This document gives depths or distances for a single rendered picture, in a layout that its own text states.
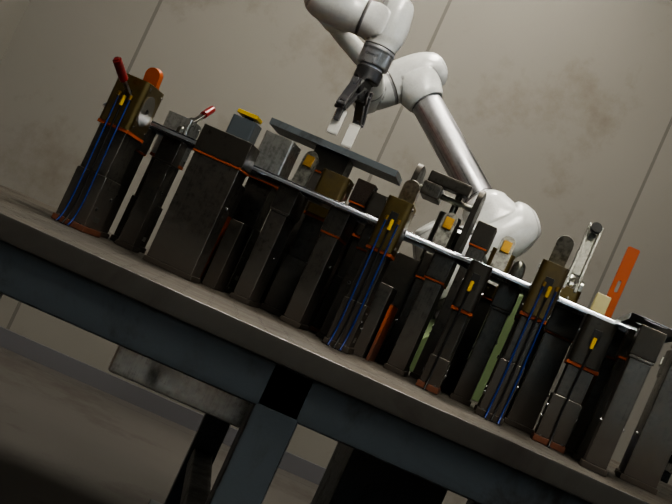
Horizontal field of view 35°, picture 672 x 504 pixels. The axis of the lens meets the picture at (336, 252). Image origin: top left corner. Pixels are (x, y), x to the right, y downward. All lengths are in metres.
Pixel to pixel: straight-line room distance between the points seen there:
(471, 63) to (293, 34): 0.84
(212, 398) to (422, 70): 1.72
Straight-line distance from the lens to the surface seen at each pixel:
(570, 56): 5.28
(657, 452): 2.34
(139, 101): 2.43
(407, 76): 3.46
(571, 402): 2.25
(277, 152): 2.70
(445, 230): 2.63
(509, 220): 3.25
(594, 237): 2.66
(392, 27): 2.93
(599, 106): 5.29
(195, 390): 2.04
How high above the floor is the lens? 0.78
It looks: 3 degrees up
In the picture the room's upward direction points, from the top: 24 degrees clockwise
